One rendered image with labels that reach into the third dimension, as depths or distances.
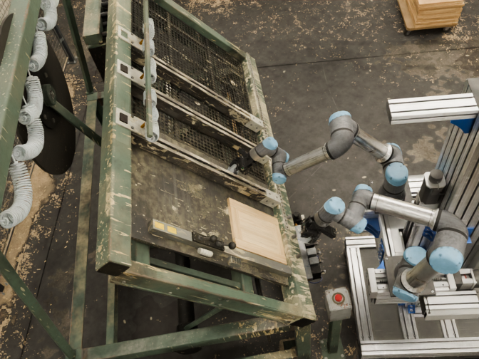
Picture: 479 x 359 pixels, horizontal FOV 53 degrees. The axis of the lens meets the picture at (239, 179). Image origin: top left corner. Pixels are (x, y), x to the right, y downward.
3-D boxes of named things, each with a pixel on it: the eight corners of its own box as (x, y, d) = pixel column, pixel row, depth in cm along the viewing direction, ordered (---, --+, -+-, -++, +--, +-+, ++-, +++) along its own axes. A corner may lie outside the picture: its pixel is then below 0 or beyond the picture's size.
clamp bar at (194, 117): (264, 167, 316) (291, 147, 303) (105, 84, 243) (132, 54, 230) (261, 155, 322) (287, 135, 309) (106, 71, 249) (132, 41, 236)
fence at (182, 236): (287, 277, 269) (292, 274, 267) (147, 232, 210) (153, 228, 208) (285, 269, 272) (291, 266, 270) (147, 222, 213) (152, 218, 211)
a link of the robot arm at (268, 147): (280, 150, 259) (269, 143, 254) (265, 160, 265) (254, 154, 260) (278, 139, 264) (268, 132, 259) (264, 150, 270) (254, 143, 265)
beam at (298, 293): (302, 328, 265) (317, 320, 259) (288, 325, 257) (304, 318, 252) (245, 67, 395) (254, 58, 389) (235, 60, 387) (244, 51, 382)
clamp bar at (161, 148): (273, 211, 295) (302, 191, 283) (103, 135, 222) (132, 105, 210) (270, 197, 301) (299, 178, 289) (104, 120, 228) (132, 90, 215)
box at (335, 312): (350, 318, 264) (352, 307, 250) (328, 323, 264) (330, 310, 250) (344, 298, 271) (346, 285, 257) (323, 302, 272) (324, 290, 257)
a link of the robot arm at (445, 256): (418, 281, 233) (474, 236, 186) (410, 308, 226) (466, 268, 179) (395, 270, 235) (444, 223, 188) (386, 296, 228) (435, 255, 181)
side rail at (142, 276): (288, 324, 257) (303, 317, 252) (108, 283, 190) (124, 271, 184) (286, 313, 261) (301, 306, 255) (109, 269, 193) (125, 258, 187)
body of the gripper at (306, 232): (299, 223, 221) (310, 210, 211) (316, 226, 223) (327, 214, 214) (299, 238, 217) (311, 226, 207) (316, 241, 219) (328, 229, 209)
